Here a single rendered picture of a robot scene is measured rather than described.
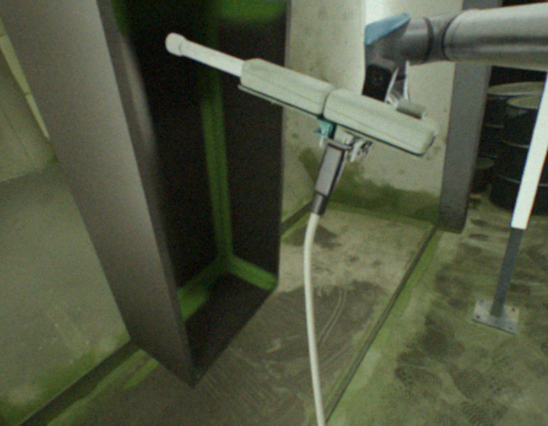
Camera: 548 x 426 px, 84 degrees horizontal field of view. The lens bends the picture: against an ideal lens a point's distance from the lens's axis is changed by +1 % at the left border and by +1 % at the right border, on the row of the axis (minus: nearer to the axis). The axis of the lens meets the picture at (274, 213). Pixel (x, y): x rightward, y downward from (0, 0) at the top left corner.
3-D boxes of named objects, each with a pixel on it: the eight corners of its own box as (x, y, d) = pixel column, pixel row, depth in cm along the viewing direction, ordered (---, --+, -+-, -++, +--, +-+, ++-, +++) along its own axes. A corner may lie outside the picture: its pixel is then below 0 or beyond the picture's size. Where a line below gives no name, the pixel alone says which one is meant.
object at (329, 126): (338, 131, 49) (342, 118, 48) (327, 138, 46) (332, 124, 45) (324, 125, 50) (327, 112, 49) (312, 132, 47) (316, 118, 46)
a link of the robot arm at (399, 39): (407, 14, 67) (405, 75, 72) (356, 23, 67) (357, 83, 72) (431, 6, 59) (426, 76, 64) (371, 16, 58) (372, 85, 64)
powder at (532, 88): (562, 84, 283) (563, 82, 282) (550, 96, 253) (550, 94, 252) (494, 86, 320) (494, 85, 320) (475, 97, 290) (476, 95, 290)
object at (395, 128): (382, 235, 54) (450, 109, 40) (373, 249, 51) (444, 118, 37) (183, 135, 70) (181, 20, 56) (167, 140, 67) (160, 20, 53)
